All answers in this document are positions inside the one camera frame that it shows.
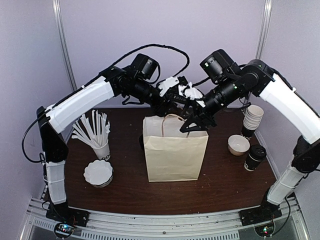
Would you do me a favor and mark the cream paper bag with handles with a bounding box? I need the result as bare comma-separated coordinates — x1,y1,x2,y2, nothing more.
142,114,209,183

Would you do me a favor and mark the stack of black cup lids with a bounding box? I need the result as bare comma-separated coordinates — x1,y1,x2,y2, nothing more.
138,135,145,151

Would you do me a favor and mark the stack of paper cups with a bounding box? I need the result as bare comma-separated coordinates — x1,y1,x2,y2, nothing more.
240,105,264,140

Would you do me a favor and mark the black plastic cup lid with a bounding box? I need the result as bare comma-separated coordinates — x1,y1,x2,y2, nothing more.
248,144,267,162

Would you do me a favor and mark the single black paper cup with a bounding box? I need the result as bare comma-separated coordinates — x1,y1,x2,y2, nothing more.
244,153,264,172

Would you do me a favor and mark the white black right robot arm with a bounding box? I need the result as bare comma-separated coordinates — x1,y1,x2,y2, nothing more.
180,49,320,221

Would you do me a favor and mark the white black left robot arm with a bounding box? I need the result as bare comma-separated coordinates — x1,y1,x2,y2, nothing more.
36,53,172,222

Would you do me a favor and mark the white round ceramic bowl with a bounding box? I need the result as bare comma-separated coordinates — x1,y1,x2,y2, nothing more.
227,134,250,156

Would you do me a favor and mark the bundle of white wrapped straws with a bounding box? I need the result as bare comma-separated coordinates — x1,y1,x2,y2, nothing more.
71,110,111,149

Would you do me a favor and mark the paper cup holding straws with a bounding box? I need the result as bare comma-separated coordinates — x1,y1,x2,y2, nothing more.
92,141,111,161

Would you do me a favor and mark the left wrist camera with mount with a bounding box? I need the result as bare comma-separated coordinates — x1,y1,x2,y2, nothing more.
156,76,188,97

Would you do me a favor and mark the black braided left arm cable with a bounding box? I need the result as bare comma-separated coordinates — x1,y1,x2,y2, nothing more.
21,43,191,163

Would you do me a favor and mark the right aluminium frame post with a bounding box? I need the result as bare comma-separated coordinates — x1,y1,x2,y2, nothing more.
255,0,273,60

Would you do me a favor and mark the aluminium frame post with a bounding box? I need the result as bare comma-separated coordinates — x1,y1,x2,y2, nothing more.
255,0,273,60
52,0,77,91

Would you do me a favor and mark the left aluminium frame post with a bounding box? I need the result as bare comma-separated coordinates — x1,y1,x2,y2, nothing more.
52,0,77,91

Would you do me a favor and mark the aluminium front rail base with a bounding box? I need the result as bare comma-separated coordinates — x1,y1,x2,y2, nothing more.
17,197,311,240

